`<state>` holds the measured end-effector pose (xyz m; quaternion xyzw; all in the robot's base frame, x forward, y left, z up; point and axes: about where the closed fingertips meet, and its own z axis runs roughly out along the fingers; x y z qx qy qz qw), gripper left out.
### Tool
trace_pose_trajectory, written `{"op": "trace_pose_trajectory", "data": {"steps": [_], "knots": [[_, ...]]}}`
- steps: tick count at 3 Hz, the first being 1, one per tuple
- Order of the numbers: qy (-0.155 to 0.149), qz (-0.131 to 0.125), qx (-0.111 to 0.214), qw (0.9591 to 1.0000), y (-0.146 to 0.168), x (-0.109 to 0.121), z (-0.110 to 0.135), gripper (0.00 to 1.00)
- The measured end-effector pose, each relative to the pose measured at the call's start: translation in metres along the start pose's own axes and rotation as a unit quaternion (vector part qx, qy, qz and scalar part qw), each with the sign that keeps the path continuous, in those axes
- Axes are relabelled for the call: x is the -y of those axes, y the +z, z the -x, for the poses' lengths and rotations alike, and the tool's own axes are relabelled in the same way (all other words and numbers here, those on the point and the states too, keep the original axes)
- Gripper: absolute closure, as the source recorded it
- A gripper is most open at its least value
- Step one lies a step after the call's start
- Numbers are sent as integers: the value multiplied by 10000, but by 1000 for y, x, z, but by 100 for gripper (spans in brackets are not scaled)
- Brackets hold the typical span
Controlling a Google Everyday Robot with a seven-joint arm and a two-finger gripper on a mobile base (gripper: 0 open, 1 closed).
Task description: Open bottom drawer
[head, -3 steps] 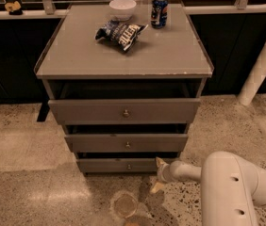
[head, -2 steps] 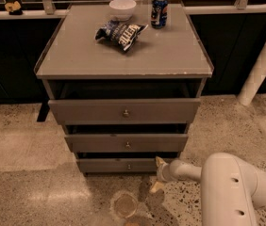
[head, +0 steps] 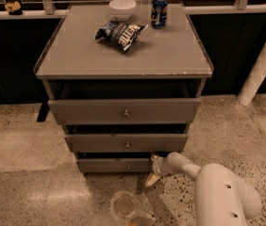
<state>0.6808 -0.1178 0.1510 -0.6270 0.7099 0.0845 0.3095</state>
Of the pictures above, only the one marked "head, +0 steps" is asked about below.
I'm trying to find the white bowl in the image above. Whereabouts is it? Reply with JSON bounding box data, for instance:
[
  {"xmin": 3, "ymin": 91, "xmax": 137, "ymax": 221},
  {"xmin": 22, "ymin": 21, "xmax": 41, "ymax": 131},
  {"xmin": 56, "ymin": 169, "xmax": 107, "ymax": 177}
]
[{"xmin": 109, "ymin": 0, "xmax": 137, "ymax": 21}]

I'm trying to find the blue soda can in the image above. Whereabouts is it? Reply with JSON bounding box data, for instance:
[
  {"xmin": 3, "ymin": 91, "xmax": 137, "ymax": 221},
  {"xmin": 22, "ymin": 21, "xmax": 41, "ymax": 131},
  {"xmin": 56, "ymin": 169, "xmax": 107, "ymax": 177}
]
[{"xmin": 151, "ymin": 0, "xmax": 168, "ymax": 29}]

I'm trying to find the grey bottom drawer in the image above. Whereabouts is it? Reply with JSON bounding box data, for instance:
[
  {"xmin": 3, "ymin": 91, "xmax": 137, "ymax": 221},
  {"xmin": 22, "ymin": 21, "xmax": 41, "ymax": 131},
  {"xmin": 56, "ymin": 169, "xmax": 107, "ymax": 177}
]
[{"xmin": 76, "ymin": 158, "xmax": 151, "ymax": 173}]

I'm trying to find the grey middle drawer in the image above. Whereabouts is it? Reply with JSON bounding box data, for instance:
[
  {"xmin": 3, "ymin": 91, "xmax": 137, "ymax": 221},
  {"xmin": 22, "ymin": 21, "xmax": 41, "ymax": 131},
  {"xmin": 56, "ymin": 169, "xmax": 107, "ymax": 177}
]
[{"xmin": 65, "ymin": 134, "xmax": 188, "ymax": 153}]

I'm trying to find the grey top drawer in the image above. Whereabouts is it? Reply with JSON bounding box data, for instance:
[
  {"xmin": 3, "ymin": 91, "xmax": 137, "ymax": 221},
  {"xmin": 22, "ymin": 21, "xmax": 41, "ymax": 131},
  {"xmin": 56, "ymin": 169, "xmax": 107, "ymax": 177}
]
[{"xmin": 48, "ymin": 98, "xmax": 200, "ymax": 125}]

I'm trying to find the grey drawer cabinet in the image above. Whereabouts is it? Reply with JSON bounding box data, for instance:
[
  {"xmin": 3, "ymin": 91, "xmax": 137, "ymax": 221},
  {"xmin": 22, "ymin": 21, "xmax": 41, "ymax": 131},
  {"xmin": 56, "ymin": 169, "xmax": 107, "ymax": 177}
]
[{"xmin": 36, "ymin": 4, "xmax": 213, "ymax": 169}]

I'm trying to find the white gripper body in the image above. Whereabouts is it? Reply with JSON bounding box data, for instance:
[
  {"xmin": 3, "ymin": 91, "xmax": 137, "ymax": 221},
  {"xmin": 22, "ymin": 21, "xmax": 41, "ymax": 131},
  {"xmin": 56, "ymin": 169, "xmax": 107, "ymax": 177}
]
[{"xmin": 152, "ymin": 157, "xmax": 171, "ymax": 176}]

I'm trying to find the blue chip bag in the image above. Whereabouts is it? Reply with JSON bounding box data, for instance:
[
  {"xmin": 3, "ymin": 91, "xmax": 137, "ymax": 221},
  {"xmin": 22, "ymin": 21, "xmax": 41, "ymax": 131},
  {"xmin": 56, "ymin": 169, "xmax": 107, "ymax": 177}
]
[{"xmin": 95, "ymin": 20, "xmax": 148, "ymax": 53}]

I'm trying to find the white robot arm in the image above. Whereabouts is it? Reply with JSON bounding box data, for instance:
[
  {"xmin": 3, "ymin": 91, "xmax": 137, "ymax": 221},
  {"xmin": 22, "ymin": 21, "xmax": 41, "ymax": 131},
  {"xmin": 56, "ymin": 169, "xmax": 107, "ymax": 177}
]
[{"xmin": 145, "ymin": 152, "xmax": 262, "ymax": 226}]

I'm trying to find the small yellow black object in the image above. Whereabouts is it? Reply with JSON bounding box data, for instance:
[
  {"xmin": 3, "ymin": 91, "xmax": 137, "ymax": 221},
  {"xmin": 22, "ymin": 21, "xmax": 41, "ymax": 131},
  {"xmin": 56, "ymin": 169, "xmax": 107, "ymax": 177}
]
[{"xmin": 5, "ymin": 1, "xmax": 23, "ymax": 15}]

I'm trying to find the white diagonal post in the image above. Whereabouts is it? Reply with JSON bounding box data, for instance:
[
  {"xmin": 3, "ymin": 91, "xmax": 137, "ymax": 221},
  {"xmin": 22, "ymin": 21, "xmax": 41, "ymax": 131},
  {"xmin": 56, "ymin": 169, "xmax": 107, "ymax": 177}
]
[{"xmin": 237, "ymin": 41, "xmax": 266, "ymax": 105}]

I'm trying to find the grey drawer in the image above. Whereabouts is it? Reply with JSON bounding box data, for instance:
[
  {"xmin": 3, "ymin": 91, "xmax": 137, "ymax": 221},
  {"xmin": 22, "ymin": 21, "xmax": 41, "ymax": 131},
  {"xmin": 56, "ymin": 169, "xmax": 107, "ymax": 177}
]
[
  {"xmin": 76, "ymin": 158, "xmax": 151, "ymax": 173},
  {"xmin": 48, "ymin": 98, "xmax": 200, "ymax": 125},
  {"xmin": 65, "ymin": 134, "xmax": 188, "ymax": 153}
]

